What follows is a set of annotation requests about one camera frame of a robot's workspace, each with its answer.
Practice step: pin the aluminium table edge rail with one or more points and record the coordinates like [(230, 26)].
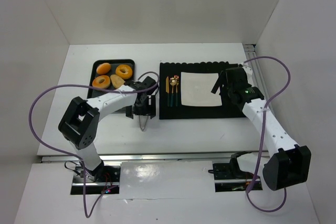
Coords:
[(147, 157)]

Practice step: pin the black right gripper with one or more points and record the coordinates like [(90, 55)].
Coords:
[(226, 77)]

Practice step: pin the oblong bread roll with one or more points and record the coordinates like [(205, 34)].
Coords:
[(116, 81)]

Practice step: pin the orange bagel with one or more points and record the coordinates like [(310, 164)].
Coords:
[(124, 71), (102, 82)]

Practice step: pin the aluminium side rail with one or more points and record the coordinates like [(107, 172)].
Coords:
[(257, 76)]

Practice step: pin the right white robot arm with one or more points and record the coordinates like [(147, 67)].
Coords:
[(289, 162)]

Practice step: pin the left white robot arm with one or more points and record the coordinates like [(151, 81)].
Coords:
[(79, 123)]

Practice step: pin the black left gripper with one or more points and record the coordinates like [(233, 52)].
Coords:
[(142, 114)]

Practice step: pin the orange bagel near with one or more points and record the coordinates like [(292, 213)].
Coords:
[(102, 82)]

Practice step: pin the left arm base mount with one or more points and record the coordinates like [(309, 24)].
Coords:
[(107, 182)]

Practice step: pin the white square plate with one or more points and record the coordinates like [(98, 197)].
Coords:
[(196, 90)]

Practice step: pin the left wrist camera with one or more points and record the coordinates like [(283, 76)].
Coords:
[(148, 83)]

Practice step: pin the black placemat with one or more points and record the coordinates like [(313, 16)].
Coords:
[(226, 111)]

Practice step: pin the orange bagel far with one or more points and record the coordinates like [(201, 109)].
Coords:
[(124, 71)]

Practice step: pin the gold spoon green handle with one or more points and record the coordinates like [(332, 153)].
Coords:
[(173, 82)]

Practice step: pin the plain orange bun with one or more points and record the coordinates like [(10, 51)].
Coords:
[(103, 68)]

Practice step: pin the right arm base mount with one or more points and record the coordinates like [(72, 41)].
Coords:
[(229, 177)]

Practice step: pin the silver metal tongs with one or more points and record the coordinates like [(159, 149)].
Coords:
[(143, 119)]

